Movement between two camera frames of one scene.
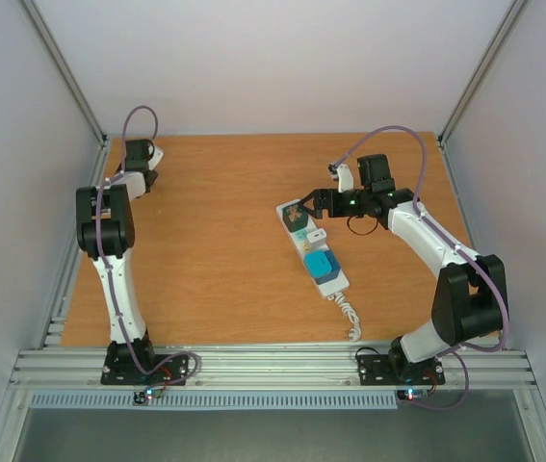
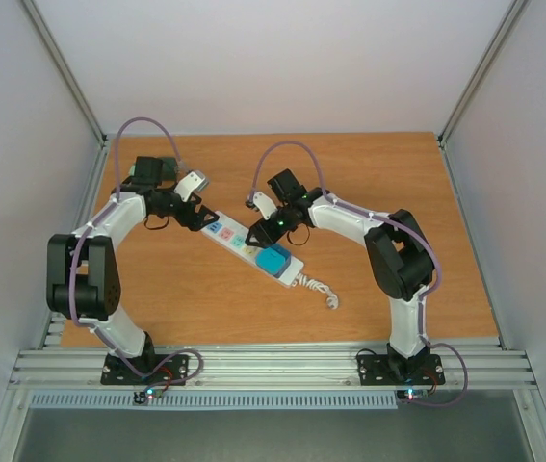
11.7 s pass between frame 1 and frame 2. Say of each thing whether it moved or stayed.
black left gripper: moved
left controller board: stayed
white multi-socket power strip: moved
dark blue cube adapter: moved
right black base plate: stayed
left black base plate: stayed
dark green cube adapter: moved
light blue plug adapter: moved
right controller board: stayed
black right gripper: moved
